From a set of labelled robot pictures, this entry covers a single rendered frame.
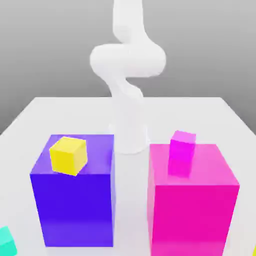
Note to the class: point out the small turquoise cube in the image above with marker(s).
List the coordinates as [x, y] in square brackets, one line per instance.
[6, 243]

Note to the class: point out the small magenta cube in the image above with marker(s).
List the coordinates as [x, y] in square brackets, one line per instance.
[181, 156]

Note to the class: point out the large purple box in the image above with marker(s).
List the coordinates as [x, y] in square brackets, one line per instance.
[74, 208]

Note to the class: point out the large pink box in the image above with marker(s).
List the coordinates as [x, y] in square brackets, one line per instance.
[192, 216]

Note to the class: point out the small yellow cube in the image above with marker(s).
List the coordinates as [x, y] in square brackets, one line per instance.
[67, 158]
[254, 251]

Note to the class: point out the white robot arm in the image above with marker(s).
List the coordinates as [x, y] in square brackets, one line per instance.
[128, 60]

